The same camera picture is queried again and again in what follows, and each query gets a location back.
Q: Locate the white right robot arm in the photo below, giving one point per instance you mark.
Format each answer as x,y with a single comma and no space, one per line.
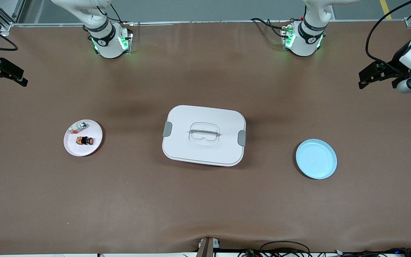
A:
109,46

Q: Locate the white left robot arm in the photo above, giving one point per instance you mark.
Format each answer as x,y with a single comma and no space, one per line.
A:
305,44

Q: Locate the aluminium table edge rail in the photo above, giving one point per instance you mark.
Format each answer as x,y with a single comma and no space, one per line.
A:
209,22

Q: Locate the light blue round plate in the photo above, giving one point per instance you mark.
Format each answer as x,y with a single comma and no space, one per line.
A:
316,160

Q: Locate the pink round plate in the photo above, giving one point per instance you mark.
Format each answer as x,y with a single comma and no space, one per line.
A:
84,148

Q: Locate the white lidded storage box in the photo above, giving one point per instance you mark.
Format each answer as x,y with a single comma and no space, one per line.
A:
205,114

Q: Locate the orange push-button switch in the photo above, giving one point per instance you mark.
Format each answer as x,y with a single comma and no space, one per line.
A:
84,140

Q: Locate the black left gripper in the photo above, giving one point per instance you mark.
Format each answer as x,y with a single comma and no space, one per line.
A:
397,58

